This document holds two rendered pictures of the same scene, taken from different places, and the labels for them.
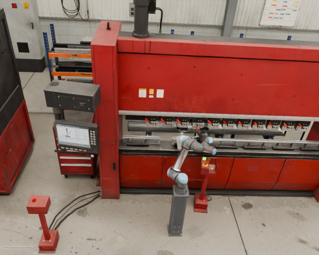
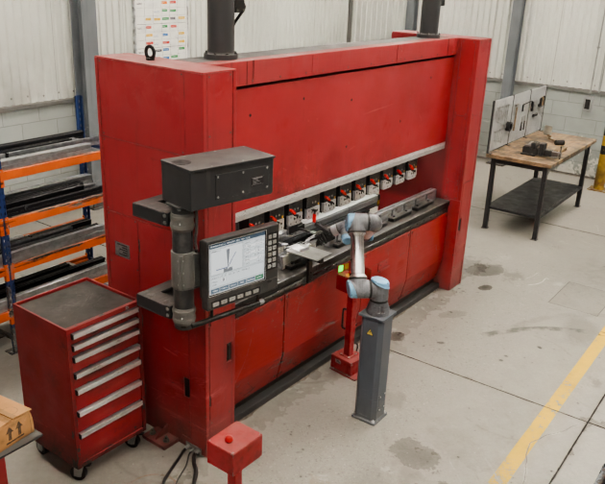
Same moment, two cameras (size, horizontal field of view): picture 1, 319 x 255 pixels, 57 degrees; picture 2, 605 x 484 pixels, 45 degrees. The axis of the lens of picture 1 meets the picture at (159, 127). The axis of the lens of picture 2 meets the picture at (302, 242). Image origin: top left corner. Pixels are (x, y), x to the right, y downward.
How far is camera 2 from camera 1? 3.19 m
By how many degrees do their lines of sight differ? 45
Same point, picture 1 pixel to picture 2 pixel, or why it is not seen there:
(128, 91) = not seen: hidden behind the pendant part
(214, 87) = (326, 130)
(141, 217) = (305, 434)
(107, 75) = (224, 133)
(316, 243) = (504, 326)
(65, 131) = (224, 259)
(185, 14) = not seen: outside the picture
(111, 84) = not seen: hidden behind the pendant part
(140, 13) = (229, 12)
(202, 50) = (312, 65)
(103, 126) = not seen: hidden behind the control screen
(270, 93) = (379, 124)
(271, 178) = (401, 275)
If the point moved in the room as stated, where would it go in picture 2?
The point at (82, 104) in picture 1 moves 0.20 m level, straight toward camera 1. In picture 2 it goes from (256, 180) to (294, 186)
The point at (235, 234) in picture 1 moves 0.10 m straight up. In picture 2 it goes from (431, 370) to (433, 358)
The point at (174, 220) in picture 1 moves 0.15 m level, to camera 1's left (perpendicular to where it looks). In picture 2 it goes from (380, 381) to (366, 390)
